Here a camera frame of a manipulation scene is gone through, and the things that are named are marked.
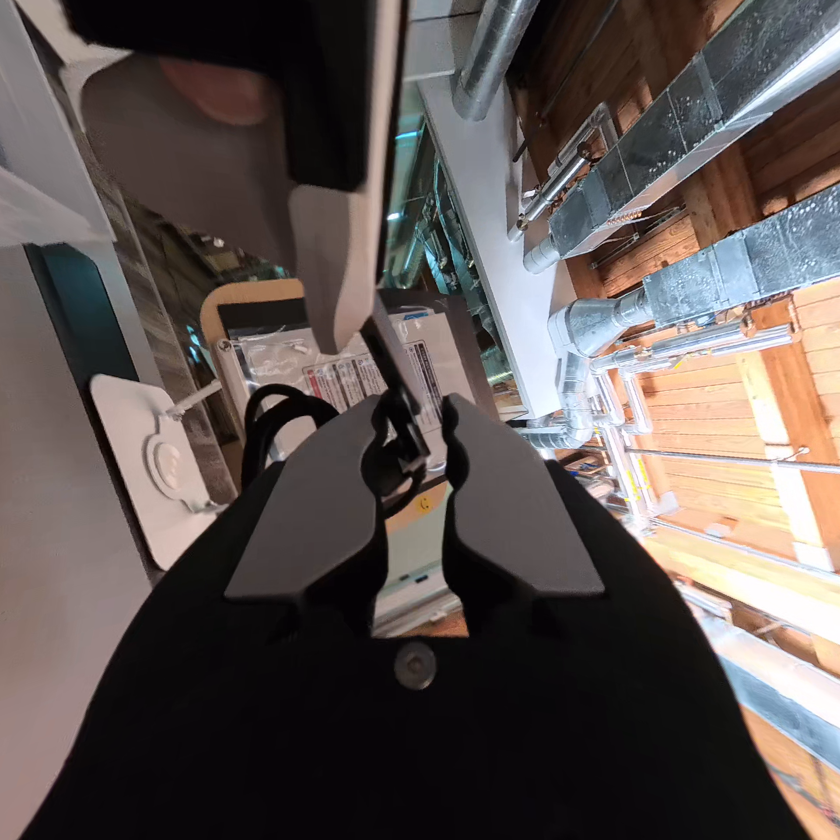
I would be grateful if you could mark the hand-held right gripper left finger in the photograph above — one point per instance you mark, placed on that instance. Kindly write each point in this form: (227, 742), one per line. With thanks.
(295, 525)

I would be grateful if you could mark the wooden instruction board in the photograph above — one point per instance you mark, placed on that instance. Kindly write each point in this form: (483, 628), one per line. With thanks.
(433, 354)

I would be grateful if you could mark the bundle of silver pipes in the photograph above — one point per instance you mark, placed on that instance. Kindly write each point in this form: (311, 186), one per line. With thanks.
(695, 341)

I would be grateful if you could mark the black adapter dongle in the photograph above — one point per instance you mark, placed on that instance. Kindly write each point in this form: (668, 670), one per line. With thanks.
(394, 380)

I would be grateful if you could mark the rectangular silver air duct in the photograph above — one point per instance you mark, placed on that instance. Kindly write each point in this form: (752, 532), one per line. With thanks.
(689, 118)
(754, 262)

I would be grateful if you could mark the white stand base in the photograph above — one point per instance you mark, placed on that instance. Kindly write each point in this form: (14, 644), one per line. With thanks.
(124, 459)

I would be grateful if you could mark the person's left hand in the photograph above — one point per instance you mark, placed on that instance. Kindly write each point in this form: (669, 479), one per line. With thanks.
(216, 95)

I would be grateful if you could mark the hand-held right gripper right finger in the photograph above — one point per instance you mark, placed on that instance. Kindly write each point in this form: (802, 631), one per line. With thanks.
(525, 525)

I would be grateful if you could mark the round silver air duct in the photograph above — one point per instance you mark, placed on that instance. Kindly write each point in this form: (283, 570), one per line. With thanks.
(492, 59)

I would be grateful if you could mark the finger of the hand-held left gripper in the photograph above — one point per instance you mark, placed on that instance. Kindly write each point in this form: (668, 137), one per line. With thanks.
(341, 262)

